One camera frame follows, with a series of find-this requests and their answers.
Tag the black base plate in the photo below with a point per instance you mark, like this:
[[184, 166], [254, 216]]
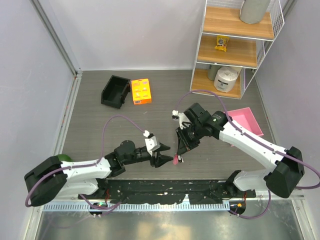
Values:
[[167, 191]]

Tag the pink strap keyring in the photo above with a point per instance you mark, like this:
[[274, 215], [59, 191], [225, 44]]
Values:
[[177, 159]]

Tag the aluminium frame rail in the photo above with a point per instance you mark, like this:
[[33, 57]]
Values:
[[47, 16]]

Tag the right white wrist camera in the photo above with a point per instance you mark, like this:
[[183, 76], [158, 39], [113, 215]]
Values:
[[181, 118]]

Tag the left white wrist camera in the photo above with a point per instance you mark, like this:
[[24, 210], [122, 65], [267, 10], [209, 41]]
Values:
[[151, 142]]

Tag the grey can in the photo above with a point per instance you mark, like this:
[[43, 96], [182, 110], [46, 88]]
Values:
[[212, 71]]

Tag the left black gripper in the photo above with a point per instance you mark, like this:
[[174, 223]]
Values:
[[160, 159]]

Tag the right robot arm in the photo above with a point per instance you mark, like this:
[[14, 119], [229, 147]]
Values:
[[282, 167]]

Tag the grey felt cylinder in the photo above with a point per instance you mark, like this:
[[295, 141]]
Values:
[[253, 11]]

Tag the orange cardboard box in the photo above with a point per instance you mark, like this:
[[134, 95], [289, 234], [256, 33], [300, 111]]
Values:
[[141, 91]]

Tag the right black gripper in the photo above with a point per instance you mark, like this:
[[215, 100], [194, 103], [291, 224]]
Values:
[[184, 144]]

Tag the white paper roll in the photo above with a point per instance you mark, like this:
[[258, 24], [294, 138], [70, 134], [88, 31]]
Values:
[[226, 78]]

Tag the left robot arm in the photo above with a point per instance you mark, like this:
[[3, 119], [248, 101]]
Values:
[[55, 177]]

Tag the black plastic bin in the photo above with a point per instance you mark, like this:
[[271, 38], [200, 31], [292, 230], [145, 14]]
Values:
[[115, 92]]

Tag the white wire wooden shelf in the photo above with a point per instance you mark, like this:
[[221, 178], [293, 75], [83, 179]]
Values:
[[247, 47]]

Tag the yellow snack packet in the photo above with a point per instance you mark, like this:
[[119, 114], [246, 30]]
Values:
[[221, 43]]

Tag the white slotted cable duct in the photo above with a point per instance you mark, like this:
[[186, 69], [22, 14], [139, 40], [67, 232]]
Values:
[[80, 206]]

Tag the green lime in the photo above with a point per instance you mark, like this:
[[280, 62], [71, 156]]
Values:
[[64, 158]]

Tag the pink plastic tray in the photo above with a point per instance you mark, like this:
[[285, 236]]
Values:
[[246, 118]]

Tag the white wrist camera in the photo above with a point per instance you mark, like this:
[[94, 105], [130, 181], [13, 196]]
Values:
[[151, 142], [181, 118]]

